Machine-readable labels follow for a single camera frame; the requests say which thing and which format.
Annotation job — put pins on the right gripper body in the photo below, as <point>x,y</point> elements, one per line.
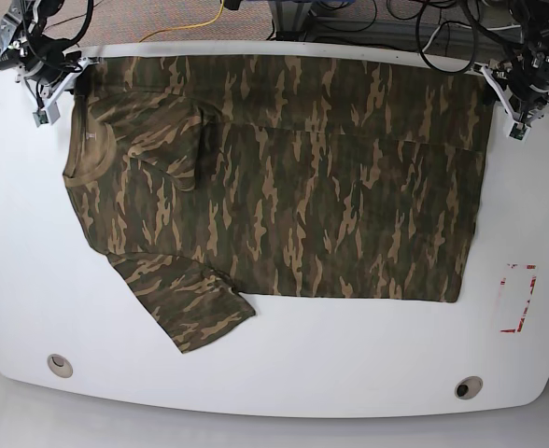
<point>45,85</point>

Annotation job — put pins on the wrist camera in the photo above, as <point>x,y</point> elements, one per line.
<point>46,115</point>
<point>519,131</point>

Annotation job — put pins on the right table cable grommet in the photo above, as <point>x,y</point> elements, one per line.
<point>469,387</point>

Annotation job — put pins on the camouflage t-shirt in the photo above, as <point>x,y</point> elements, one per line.
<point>203,179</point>

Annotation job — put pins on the left table cable grommet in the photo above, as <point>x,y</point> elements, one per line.
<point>60,366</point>

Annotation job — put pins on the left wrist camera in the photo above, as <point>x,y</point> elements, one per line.
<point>519,131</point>

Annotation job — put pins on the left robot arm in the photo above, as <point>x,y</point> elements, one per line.
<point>513,60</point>

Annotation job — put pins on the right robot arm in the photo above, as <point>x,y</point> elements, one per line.
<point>23,39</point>

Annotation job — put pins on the table cable grommet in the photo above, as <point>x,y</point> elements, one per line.
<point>469,387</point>
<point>60,366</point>

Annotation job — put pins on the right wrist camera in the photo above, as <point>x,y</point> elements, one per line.
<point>46,115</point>

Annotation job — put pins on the red tape marking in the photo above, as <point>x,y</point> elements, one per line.
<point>517,287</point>

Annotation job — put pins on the grey metal stand base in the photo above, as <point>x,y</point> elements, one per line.
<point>295,21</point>

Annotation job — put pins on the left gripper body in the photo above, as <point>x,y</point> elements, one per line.
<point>521,87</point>

